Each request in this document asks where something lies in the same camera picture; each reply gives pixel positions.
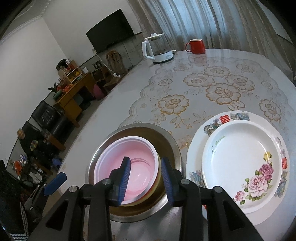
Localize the small white floral plate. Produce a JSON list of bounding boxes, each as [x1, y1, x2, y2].
[[201, 120, 282, 214]]

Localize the wooden chair by wall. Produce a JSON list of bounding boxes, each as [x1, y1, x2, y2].
[[103, 50, 127, 92]]

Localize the black wall television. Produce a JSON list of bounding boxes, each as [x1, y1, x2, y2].
[[86, 9, 134, 53]]

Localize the black leather sofa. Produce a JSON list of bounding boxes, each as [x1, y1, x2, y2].
[[18, 100, 74, 154]]

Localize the red plastic bowl pink inside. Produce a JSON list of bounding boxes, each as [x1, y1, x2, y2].
[[93, 136, 161, 206]]

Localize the large steel bowl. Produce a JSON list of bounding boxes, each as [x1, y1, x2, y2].
[[86, 123, 182, 222]]

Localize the red mug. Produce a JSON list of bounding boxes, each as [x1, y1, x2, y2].
[[185, 39, 206, 54]]

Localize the large floral plate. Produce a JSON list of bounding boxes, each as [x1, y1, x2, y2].
[[185, 111, 290, 225]]

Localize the wooden desk with shelf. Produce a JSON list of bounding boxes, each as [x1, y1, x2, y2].
[[53, 60, 95, 127]]

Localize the lace floral tablecloth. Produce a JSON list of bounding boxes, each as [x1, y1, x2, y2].
[[120, 51, 295, 161]]

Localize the white glass electric kettle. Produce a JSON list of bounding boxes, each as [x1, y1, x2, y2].
[[142, 33, 174, 64]]

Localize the grey window curtain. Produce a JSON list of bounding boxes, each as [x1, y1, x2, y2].
[[128, 1, 293, 78]]

